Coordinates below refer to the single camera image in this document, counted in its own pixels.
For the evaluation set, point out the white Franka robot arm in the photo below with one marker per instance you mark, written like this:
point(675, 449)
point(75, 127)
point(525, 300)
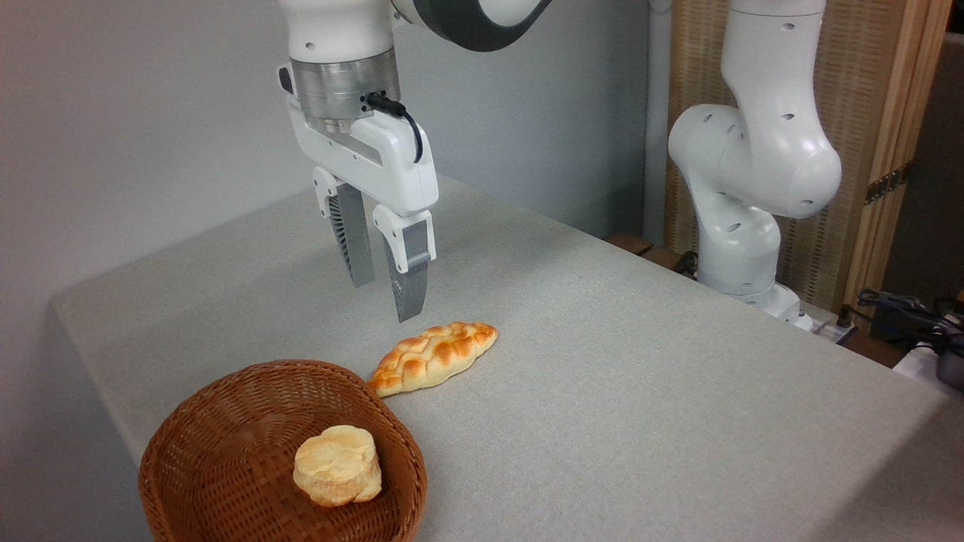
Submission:
point(768, 150)

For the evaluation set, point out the bamboo folding screen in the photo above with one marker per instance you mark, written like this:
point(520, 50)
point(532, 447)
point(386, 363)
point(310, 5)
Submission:
point(855, 83)

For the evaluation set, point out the braided golden bread loaf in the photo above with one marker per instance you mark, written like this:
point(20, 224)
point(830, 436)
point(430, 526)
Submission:
point(433, 357)

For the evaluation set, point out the white power strip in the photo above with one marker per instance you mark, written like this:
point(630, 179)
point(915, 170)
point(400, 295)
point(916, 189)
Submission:
point(825, 324)

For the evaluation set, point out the round pale bread roll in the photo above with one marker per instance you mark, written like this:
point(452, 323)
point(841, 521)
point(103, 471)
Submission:
point(337, 465)

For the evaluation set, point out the brass screen hinge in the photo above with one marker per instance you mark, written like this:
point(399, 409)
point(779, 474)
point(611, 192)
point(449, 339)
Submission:
point(889, 182)

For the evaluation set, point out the brown wicker basket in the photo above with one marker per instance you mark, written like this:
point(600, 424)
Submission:
point(226, 459)

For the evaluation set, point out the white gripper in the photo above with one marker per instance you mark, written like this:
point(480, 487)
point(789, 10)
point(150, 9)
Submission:
point(392, 169)

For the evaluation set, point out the brown wooden block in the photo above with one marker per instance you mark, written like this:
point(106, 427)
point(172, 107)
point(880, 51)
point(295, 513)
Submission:
point(629, 242)

